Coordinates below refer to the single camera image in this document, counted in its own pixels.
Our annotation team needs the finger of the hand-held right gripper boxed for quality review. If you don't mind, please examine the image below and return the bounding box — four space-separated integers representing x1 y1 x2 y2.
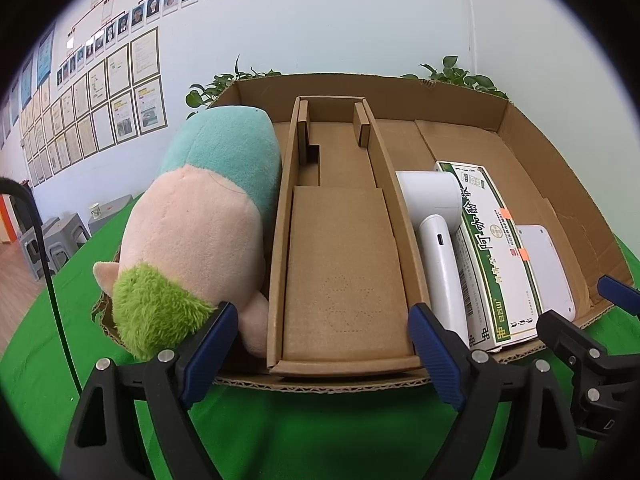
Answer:
597 275 640 316
536 309 640 443

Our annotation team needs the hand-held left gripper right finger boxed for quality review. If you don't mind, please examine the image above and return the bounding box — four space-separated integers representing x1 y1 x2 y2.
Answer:
406 302 586 480

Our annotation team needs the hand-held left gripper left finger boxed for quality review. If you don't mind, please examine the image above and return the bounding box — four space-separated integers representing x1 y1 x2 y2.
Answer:
57 301 240 480

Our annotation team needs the white electronic scale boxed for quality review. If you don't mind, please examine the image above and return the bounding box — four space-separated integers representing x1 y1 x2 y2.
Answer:
515 223 577 322

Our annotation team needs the green white medicine box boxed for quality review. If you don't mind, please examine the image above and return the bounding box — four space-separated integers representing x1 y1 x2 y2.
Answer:
432 160 546 353

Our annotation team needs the pink teal plush toy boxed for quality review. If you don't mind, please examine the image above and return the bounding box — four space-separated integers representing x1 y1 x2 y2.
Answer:
92 105 282 361

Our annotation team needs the white hair dryer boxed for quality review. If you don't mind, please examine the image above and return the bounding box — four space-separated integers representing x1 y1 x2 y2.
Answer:
395 170 471 348

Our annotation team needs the large cardboard box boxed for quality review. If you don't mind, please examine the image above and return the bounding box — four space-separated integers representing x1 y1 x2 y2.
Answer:
90 71 632 393

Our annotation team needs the grey plastic stool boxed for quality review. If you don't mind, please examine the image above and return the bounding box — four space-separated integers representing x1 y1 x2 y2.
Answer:
42 212 93 268
17 227 56 281

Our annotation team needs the green potted plant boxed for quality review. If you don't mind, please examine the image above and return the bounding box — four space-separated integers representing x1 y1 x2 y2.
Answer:
400 55 510 101
185 55 283 121

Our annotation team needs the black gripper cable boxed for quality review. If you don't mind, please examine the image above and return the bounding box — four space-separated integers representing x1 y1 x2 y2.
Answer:
0 177 83 401

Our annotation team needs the medium blue wall poster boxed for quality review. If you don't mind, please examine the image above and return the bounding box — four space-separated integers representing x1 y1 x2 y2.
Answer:
20 57 34 106

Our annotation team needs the large blue wall poster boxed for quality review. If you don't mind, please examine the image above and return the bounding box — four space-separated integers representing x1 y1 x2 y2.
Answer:
36 25 56 85

